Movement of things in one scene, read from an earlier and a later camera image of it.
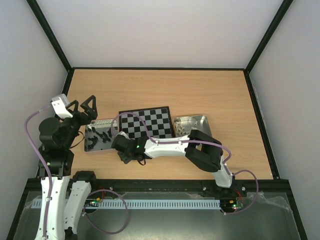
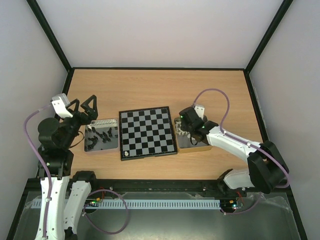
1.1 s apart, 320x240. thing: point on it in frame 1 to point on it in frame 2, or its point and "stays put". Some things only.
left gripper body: [84, 120] stays put
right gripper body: [116, 144] to [185, 125]
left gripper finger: [75, 103] stays put
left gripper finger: [92, 111] stays put
